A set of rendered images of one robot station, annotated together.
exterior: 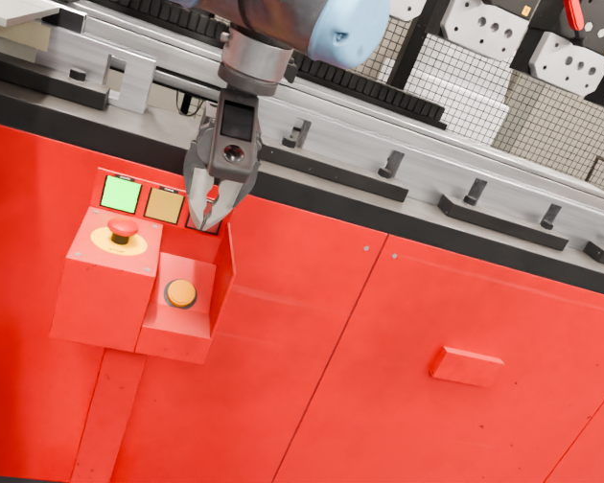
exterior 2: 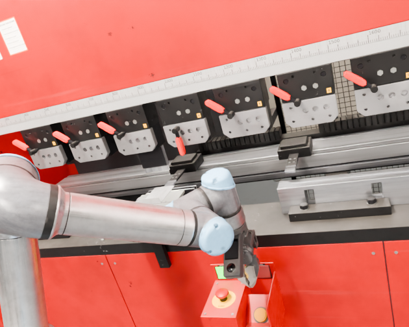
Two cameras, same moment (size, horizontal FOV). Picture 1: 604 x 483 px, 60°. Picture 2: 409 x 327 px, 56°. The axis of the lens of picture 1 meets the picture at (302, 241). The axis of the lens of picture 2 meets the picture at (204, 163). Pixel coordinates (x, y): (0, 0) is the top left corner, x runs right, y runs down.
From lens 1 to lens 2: 61 cm
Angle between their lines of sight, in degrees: 40
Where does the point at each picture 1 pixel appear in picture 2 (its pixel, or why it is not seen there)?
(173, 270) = (256, 303)
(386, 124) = (388, 145)
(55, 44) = not seen: hidden behind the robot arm
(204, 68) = (265, 165)
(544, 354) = not seen: outside the picture
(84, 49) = not seen: hidden behind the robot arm
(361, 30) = (217, 244)
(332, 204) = (335, 237)
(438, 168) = not seen: outside the picture
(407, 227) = (393, 234)
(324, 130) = (322, 190)
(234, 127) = (230, 254)
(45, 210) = (208, 278)
